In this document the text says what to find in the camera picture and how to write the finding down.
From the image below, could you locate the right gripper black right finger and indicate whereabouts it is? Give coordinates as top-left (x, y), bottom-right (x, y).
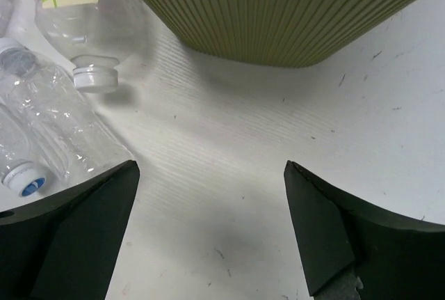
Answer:
top-left (284, 161), bottom-right (444, 299)

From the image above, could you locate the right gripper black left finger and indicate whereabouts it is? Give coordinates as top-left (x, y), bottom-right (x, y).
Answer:
top-left (1, 161), bottom-right (140, 299)

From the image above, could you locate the clear bottle blue-white cap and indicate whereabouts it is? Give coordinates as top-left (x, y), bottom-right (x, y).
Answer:
top-left (1, 52), bottom-right (134, 188)

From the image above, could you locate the clear plastic bottle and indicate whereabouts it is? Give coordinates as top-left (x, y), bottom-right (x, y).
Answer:
top-left (1, 38), bottom-right (38, 77)

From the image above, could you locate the clear bottle green orange label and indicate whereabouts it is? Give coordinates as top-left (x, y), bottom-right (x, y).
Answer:
top-left (35, 0), bottom-right (120, 93)

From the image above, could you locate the olive green ribbed bin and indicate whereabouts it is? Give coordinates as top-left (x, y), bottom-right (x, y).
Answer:
top-left (143, 0), bottom-right (415, 68)

